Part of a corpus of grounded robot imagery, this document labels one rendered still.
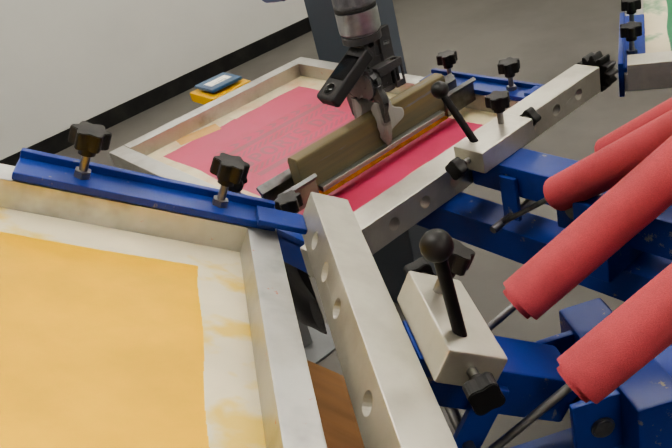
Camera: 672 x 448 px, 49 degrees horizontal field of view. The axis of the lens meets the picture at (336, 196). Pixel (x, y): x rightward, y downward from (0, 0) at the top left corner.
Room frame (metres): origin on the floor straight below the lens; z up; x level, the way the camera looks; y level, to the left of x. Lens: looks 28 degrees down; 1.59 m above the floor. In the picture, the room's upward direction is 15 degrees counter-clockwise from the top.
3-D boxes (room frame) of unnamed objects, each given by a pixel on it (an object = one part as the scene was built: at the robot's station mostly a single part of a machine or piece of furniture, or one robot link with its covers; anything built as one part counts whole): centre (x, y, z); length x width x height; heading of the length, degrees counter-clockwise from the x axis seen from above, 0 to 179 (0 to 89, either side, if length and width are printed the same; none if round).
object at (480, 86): (1.39, -0.34, 0.97); 0.30 x 0.05 x 0.07; 34
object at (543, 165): (0.97, -0.29, 1.02); 0.17 x 0.06 x 0.05; 34
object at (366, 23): (1.27, -0.12, 1.23); 0.08 x 0.08 x 0.05
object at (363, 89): (1.27, -0.12, 1.15); 0.09 x 0.08 x 0.12; 124
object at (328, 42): (2.11, -0.18, 0.60); 0.18 x 0.18 x 1.20; 50
